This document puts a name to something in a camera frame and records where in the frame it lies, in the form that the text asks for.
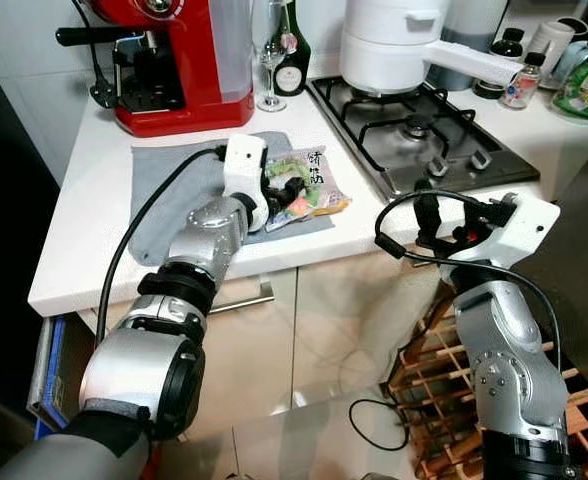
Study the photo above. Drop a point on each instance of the green white food packet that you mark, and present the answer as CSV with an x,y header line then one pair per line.
x,y
326,175

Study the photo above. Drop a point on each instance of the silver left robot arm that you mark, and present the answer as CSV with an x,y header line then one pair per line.
x,y
134,370

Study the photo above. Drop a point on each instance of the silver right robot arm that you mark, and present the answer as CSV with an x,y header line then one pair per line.
x,y
509,370

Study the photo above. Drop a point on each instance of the grey cloth mat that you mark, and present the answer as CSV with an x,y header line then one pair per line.
x,y
169,185

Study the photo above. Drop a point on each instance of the dark wine bottle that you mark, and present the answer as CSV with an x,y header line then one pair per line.
x,y
294,70

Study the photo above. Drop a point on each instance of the cream kitchen cabinet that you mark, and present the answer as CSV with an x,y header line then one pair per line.
x,y
344,320

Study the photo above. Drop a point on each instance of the clear wine glass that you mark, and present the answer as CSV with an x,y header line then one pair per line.
x,y
271,55

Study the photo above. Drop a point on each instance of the small glass spice jar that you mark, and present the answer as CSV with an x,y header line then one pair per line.
x,y
522,88

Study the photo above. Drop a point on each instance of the red coffee machine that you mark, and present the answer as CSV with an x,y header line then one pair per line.
x,y
204,60

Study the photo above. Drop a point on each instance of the wooden wine rack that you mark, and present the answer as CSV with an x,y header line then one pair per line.
x,y
434,380

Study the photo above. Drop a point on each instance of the small dark sauce bottle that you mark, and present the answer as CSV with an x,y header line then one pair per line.
x,y
509,45

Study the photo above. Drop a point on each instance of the green snack bag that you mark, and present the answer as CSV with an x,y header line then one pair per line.
x,y
584,90

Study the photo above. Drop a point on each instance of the grey canister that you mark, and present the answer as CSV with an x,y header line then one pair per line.
x,y
474,25

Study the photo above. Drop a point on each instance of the white mug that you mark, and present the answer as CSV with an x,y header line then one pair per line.
x,y
554,40

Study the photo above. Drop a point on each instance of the blue grey box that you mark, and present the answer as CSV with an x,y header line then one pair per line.
x,y
59,370

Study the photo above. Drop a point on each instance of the red box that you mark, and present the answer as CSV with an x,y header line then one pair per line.
x,y
151,465

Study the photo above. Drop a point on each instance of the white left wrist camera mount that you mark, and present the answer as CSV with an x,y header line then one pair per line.
x,y
242,170

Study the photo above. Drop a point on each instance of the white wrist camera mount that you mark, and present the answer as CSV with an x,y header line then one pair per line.
x,y
242,170
524,225

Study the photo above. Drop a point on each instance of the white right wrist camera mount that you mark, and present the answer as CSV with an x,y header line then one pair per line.
x,y
524,225

